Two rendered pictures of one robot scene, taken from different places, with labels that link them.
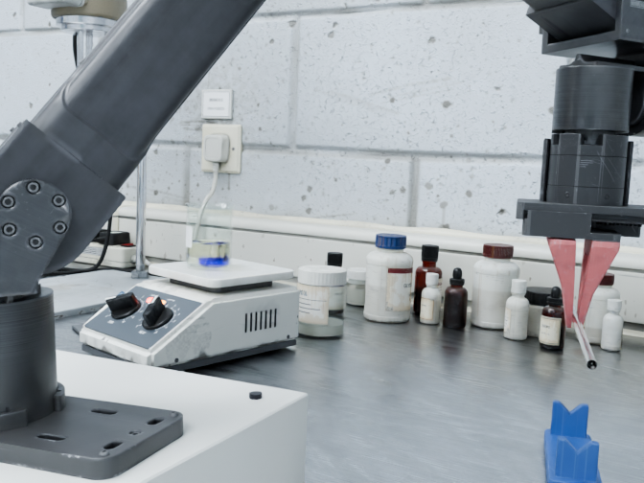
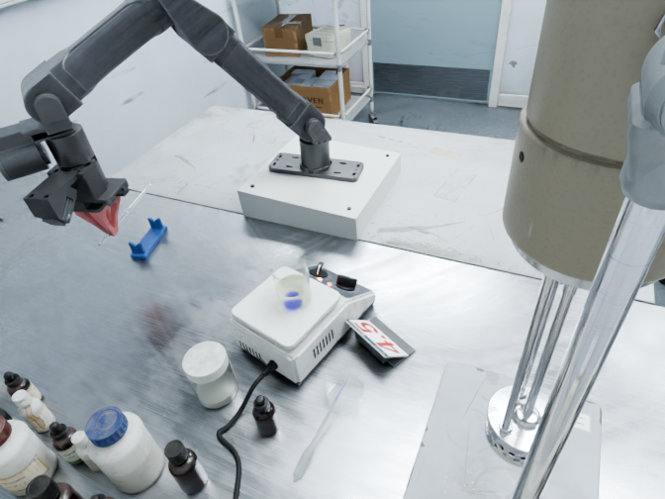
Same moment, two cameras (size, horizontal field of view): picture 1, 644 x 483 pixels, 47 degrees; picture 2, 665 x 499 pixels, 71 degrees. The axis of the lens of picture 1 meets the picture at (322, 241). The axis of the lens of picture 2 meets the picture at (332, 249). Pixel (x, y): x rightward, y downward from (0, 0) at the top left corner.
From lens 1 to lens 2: 1.34 m
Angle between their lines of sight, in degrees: 133
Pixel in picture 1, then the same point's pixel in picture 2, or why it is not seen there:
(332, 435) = (231, 247)
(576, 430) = (136, 249)
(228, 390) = (261, 189)
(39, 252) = not seen: hidden behind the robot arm
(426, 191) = not seen: outside the picture
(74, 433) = (291, 158)
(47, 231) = not seen: hidden behind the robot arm
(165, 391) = (280, 187)
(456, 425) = (176, 264)
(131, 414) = (281, 165)
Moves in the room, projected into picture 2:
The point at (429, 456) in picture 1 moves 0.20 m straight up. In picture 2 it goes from (197, 241) to (166, 153)
